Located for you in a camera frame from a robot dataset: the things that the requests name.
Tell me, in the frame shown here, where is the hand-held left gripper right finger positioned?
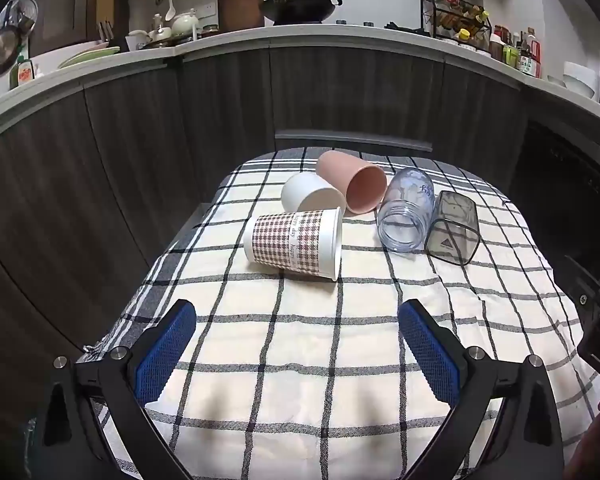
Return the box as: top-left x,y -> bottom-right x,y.
398,299 -> 565,480

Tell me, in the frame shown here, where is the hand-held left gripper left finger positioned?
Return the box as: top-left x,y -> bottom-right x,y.
42,299 -> 198,480

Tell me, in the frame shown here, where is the dark transparent square cup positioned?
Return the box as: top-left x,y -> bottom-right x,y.
424,190 -> 482,267

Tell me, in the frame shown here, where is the clear bluish plastic cup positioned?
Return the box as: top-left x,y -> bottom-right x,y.
376,167 -> 436,253

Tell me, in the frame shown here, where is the houndstooth paper cup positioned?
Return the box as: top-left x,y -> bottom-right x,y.
243,206 -> 344,282

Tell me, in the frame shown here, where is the white cup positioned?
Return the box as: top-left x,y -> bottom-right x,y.
281,172 -> 345,213

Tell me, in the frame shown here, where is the pink cup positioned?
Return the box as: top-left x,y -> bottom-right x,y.
315,150 -> 387,216

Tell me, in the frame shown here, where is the checked tablecloth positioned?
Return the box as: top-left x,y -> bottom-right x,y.
77,146 -> 600,480

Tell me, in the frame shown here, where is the stack of white bowls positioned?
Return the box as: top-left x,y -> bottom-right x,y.
561,61 -> 597,99

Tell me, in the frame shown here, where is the red-capped green-label bottle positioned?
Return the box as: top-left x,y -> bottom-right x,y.
519,34 -> 543,79

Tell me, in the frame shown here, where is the red-lidded jar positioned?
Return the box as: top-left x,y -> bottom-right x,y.
489,25 -> 506,59

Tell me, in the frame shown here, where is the green plate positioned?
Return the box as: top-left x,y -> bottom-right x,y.
57,45 -> 121,70

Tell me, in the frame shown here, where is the green dish soap bottle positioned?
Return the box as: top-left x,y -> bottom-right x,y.
8,57 -> 35,91

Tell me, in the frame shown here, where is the white mug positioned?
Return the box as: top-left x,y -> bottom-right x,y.
126,29 -> 154,52

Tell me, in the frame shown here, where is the white teapot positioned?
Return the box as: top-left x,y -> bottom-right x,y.
172,9 -> 201,39

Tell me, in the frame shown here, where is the wooden cutting board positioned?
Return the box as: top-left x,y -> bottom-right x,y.
217,0 -> 266,34

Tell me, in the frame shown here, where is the hanging metal strainer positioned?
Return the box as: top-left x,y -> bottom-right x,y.
5,0 -> 39,34

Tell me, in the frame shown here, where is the black wok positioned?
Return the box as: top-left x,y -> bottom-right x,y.
258,0 -> 344,25

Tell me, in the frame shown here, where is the black wire spice rack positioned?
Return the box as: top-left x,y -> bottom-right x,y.
420,0 -> 494,45

